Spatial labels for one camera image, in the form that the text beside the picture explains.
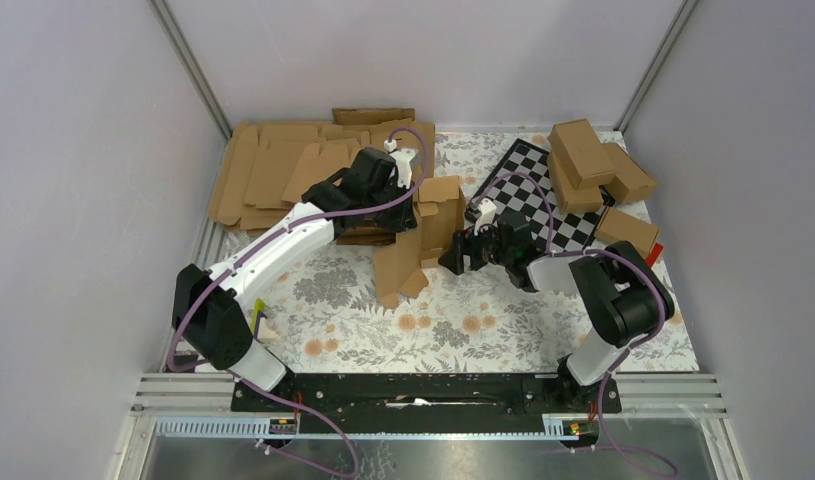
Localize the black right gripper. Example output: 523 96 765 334
437 218 513 277

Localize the cardboard box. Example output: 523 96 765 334
547 153 604 214
594 207 660 257
603 143 657 204
548 118 616 189
373 175 466 309

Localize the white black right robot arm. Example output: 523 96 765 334
438 214 675 412

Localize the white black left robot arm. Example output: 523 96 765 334
172 142 431 411

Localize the cardboard box on red block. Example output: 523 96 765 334
594 207 660 257

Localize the black white chessboard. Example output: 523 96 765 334
465 139 615 253

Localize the stack of flat cardboard sheets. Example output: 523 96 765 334
208 107 436 233

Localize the floral patterned tablecloth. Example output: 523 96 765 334
257 132 700 373

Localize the red flat block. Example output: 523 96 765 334
645 242 664 268

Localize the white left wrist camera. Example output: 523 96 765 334
383 139 421 188

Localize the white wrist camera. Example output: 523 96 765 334
383 139 421 188
464 198 497 235

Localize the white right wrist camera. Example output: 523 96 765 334
464 198 497 235

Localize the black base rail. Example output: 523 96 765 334
230 373 622 435

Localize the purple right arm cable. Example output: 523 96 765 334
470 172 679 480

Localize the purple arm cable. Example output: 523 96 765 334
165 127 429 478
470 172 679 480

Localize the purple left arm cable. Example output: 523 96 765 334
165 127 429 478

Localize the aluminium frame rail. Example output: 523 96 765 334
132 373 726 440

